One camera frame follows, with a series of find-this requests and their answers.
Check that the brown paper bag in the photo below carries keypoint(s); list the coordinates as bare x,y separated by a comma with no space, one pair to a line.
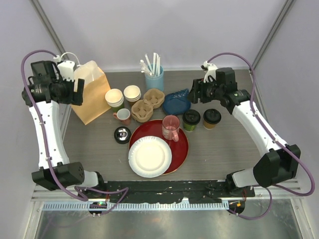
95,87

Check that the brown paper cup stack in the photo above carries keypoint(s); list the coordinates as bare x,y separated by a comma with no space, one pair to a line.
132,94

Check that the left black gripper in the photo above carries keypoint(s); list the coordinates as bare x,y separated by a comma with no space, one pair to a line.
75,97

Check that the blue plastic dish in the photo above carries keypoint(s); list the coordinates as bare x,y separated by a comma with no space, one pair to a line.
176,103

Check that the green paper cup stack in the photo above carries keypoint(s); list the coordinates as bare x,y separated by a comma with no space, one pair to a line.
115,99

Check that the red round tray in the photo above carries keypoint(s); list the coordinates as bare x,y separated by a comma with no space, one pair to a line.
179,149

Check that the cardboard cup carrier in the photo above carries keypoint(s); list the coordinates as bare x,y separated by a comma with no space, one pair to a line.
155,97
142,111

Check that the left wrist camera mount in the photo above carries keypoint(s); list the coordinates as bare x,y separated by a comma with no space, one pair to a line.
66,68

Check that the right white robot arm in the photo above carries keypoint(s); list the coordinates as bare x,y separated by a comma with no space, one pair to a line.
276,165

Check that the pink glass mug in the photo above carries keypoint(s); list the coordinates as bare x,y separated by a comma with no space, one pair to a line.
170,127

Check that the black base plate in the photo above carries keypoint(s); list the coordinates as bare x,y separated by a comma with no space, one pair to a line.
168,192

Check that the front cardboard cup carrier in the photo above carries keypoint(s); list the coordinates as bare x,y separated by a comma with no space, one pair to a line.
142,111

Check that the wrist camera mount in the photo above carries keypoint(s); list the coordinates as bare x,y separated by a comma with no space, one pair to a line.
66,68
210,72

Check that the back cardboard cup carrier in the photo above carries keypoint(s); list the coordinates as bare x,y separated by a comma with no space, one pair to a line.
155,97

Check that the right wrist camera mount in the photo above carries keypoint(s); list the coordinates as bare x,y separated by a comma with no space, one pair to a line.
210,72

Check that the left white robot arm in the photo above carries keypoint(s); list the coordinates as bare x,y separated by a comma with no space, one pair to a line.
51,85

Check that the white paper plate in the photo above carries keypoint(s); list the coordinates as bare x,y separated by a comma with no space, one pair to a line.
150,157

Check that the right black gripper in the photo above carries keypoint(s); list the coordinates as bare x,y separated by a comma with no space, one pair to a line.
199,85

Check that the blue straw holder cup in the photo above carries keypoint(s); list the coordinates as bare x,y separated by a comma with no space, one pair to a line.
155,82

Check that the black coffee lid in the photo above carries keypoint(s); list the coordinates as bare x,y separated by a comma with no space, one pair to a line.
212,116
191,117

